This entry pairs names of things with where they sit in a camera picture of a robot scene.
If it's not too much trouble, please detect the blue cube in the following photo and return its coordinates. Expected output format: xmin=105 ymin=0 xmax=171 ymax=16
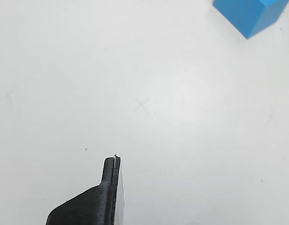
xmin=212 ymin=0 xmax=289 ymax=40

